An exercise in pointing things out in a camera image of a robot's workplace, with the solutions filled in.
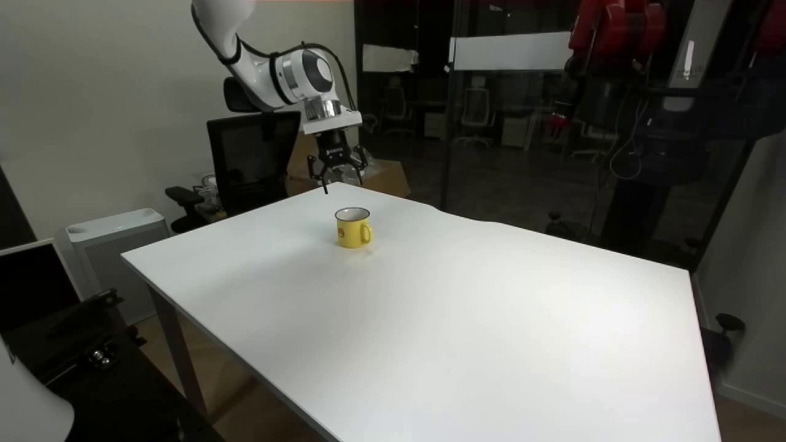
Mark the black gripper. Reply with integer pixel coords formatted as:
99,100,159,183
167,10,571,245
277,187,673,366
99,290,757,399
308,130,371,197

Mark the yellow enamel mug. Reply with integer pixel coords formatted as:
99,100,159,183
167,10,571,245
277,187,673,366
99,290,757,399
333,204,377,253

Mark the black office chair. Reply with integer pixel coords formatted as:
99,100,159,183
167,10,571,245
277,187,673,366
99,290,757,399
164,111,306,235

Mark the white paper sheet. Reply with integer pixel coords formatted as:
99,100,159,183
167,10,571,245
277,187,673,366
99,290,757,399
362,42,423,76

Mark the grey background office chair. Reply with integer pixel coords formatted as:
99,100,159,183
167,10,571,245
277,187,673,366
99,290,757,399
460,76,502,146

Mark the white board panel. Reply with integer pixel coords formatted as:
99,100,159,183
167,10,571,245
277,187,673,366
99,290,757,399
448,29,578,73

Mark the white table leg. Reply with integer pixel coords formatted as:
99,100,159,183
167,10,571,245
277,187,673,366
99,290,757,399
148,286,209,414

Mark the white radiator heater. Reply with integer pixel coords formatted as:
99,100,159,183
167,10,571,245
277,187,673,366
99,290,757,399
65,205,173,329

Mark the red robot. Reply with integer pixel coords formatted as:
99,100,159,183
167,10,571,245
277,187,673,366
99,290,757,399
567,0,670,69

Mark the black equipment case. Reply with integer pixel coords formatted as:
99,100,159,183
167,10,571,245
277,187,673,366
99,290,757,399
0,235,227,442

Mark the white rounded cover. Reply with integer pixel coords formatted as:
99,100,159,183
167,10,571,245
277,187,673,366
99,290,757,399
0,335,77,442

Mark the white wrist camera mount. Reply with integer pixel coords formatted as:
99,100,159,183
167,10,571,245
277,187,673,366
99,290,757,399
297,95,366,138

